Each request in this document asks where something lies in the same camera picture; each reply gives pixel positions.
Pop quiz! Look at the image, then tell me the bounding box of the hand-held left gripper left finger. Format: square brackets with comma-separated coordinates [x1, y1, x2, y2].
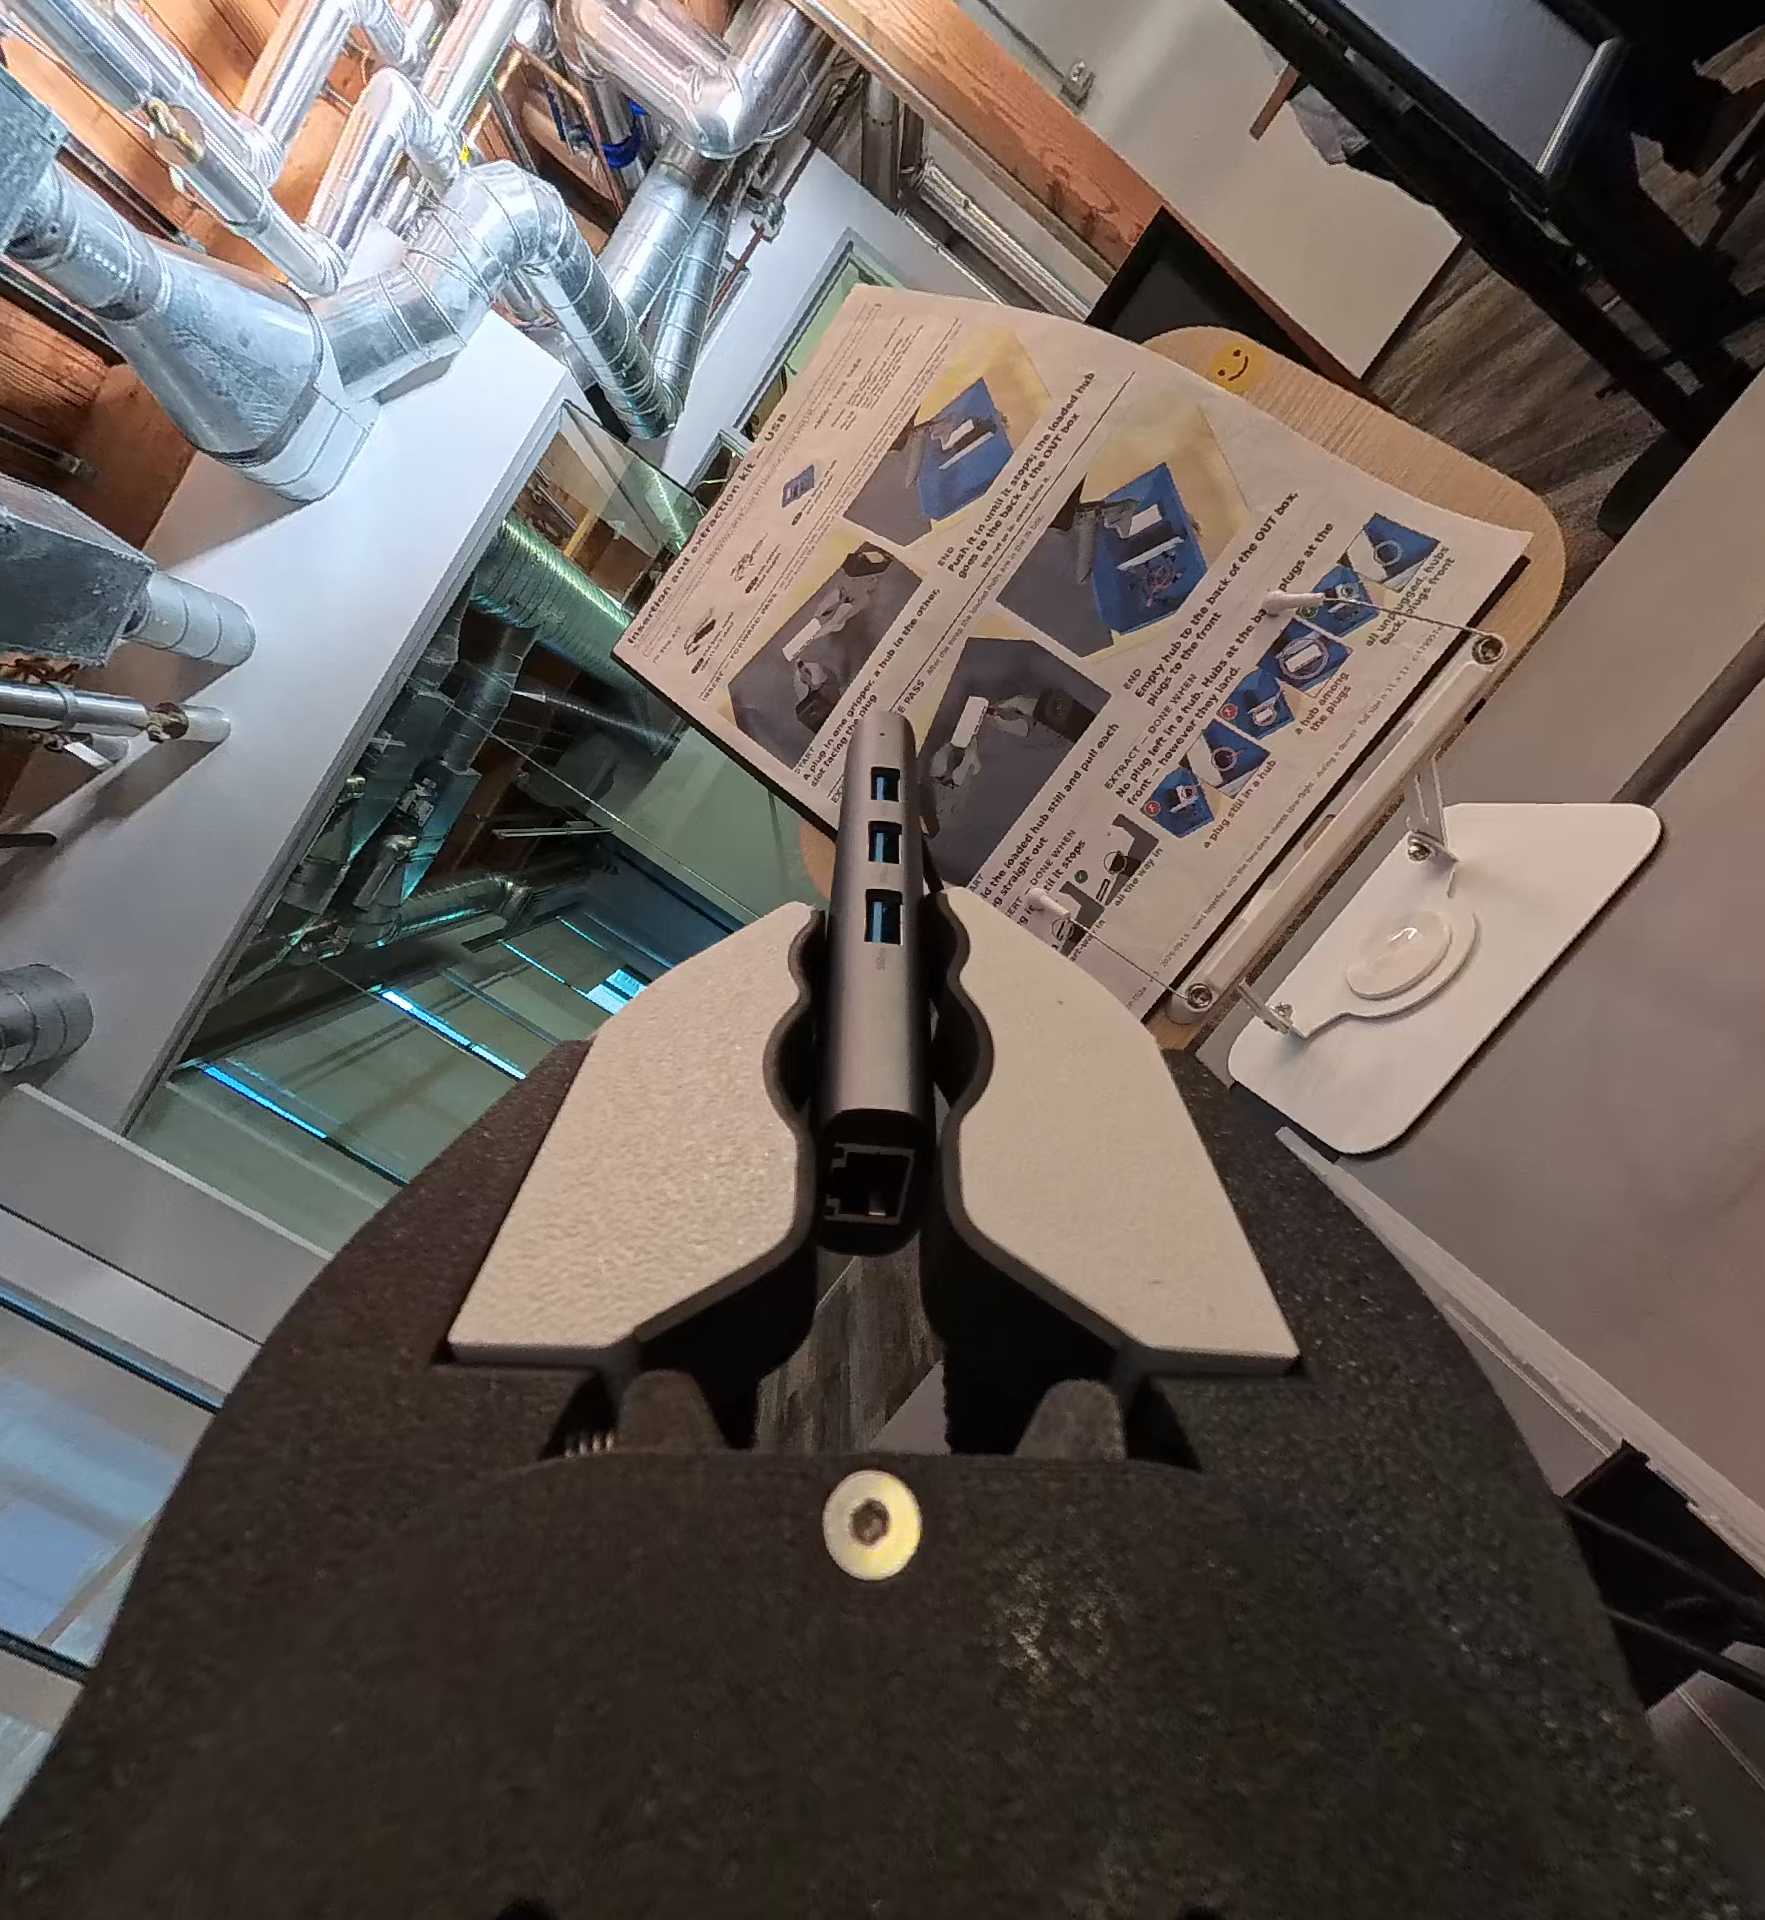
[442, 902, 826, 1376]

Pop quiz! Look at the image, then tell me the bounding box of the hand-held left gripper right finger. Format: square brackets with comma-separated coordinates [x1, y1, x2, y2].
[919, 895, 1303, 1382]

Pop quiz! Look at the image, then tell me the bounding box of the slim grey usb hub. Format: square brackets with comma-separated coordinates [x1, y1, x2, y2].
[812, 710, 951, 1254]

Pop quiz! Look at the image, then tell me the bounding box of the white stand base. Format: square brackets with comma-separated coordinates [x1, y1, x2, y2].
[1226, 799, 1667, 1160]

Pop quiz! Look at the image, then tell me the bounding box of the large glass window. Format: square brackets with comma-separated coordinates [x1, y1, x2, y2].
[0, 899, 674, 1803]

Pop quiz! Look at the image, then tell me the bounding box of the instruction poster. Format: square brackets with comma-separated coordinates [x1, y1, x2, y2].
[613, 286, 1537, 1009]

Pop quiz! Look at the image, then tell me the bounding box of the black monitor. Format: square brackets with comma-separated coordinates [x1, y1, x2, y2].
[1230, 0, 1765, 452]

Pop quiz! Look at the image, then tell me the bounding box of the silver ventilation duct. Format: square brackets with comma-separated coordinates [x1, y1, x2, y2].
[0, 0, 831, 508]

